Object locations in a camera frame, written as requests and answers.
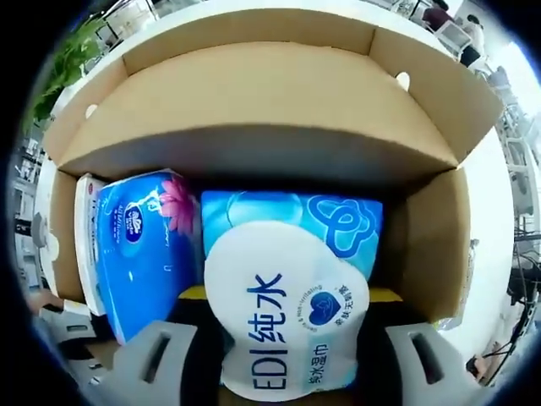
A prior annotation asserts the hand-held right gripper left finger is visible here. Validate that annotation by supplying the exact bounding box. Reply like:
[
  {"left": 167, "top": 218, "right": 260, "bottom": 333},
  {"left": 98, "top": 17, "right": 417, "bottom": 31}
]
[{"left": 110, "top": 286, "right": 224, "bottom": 406}]

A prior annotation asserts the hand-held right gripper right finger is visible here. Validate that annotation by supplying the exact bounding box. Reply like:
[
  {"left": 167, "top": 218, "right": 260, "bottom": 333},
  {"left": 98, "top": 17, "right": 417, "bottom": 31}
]
[{"left": 358, "top": 288, "right": 468, "bottom": 398}]

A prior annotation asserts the blue soft tissue packet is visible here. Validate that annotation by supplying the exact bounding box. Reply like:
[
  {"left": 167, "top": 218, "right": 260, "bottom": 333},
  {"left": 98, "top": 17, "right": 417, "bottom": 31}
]
[{"left": 96, "top": 168, "right": 203, "bottom": 344}]

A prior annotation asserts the blue wet wipes packet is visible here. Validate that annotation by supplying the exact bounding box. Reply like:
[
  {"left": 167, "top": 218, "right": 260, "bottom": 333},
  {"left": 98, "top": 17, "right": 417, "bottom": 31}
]
[{"left": 201, "top": 189, "right": 385, "bottom": 402}]

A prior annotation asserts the brown cardboard shoe box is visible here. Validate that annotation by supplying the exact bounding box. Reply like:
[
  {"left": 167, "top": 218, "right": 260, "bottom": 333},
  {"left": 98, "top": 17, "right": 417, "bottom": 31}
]
[{"left": 41, "top": 10, "right": 506, "bottom": 406}]

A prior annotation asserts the white box in carton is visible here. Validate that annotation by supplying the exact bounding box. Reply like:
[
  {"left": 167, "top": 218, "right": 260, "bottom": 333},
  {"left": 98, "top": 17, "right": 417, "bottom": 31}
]
[{"left": 74, "top": 172, "right": 109, "bottom": 317}]

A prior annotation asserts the potted green plant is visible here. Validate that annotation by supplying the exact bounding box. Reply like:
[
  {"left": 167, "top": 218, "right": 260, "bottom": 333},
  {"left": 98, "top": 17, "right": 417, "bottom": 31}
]
[{"left": 31, "top": 16, "right": 107, "bottom": 123}]

